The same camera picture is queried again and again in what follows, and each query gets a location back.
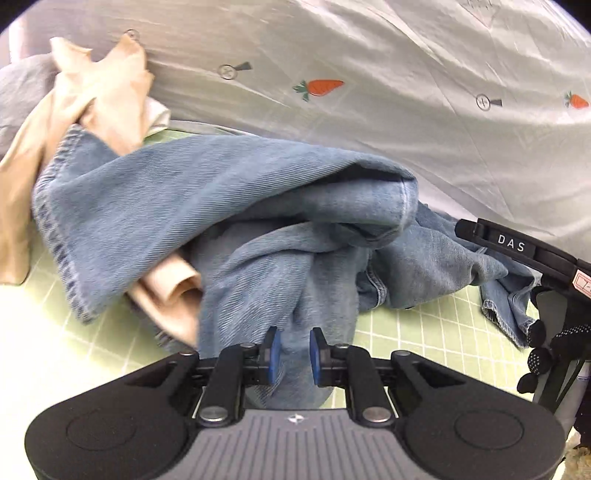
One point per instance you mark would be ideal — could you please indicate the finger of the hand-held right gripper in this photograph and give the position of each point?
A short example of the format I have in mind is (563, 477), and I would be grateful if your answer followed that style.
(467, 229)

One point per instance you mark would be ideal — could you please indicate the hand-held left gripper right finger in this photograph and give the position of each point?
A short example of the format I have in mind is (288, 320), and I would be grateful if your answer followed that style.
(316, 357)

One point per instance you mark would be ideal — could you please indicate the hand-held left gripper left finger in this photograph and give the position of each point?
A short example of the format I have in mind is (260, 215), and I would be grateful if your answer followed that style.
(273, 357)

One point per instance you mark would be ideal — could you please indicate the blue denim jeans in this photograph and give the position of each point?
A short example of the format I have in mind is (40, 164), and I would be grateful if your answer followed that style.
(184, 207)

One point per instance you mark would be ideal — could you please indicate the person's right hand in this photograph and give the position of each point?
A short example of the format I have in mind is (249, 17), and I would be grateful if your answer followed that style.
(570, 344)

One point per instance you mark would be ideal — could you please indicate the white carrot print blanket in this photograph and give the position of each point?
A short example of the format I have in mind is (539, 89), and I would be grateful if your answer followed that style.
(369, 138)

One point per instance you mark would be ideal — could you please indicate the beige garment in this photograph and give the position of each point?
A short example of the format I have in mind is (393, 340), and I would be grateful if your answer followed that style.
(92, 92)

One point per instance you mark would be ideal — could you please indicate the grey garment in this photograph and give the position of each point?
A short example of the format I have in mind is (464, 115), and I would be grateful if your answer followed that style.
(23, 92)

